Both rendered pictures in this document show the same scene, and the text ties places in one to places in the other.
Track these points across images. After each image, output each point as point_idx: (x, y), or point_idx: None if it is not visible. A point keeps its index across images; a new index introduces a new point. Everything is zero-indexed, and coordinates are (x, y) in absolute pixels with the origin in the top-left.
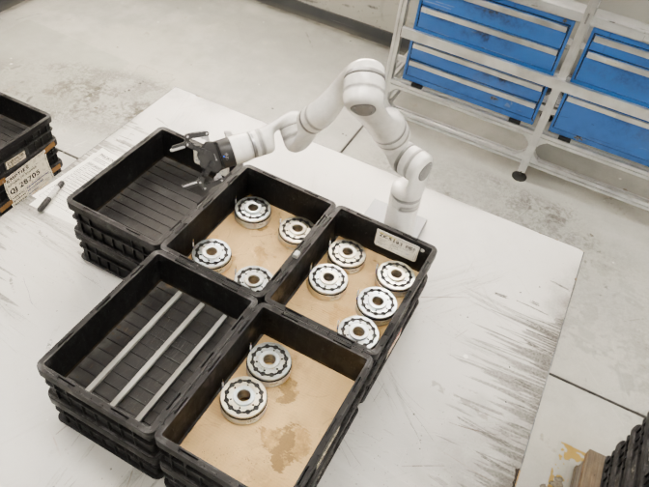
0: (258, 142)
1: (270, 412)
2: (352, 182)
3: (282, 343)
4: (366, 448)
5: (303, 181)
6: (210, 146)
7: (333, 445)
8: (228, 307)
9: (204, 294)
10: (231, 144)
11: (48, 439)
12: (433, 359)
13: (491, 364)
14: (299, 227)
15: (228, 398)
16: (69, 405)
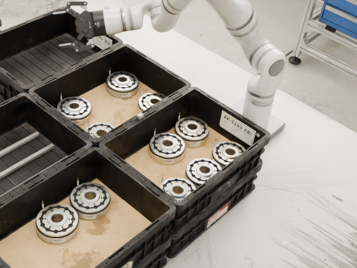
0: (127, 16)
1: (78, 239)
2: (229, 83)
3: (109, 188)
4: None
5: (185, 75)
6: (86, 14)
7: None
8: (71, 150)
9: (55, 136)
10: (103, 15)
11: None
12: (252, 238)
13: (307, 254)
14: (158, 101)
15: (43, 217)
16: None
